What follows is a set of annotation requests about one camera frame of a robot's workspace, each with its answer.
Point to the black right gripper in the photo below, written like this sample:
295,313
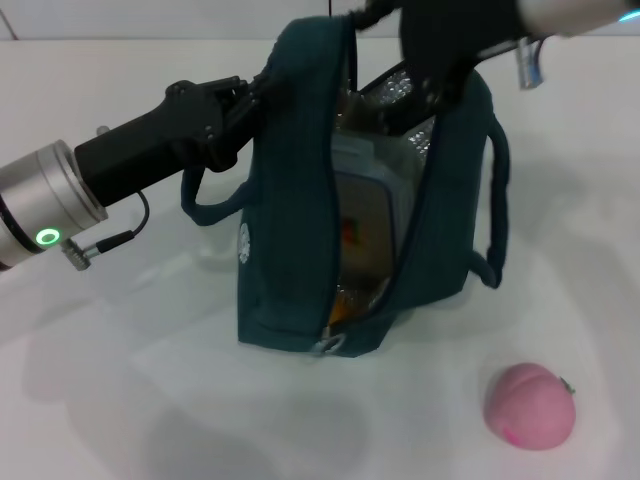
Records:
460,30

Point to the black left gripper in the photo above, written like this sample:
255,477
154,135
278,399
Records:
150,145

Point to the dark teal lunch bag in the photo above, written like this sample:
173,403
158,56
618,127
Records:
290,225

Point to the clear blue-rimmed food container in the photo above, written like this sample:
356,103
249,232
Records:
360,200

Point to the yellow banana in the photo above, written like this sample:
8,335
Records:
342,310

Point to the pink peach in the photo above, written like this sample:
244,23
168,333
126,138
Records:
530,405

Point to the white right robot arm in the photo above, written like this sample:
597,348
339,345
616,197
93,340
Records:
575,15

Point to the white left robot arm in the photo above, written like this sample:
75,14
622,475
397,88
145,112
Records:
50,190

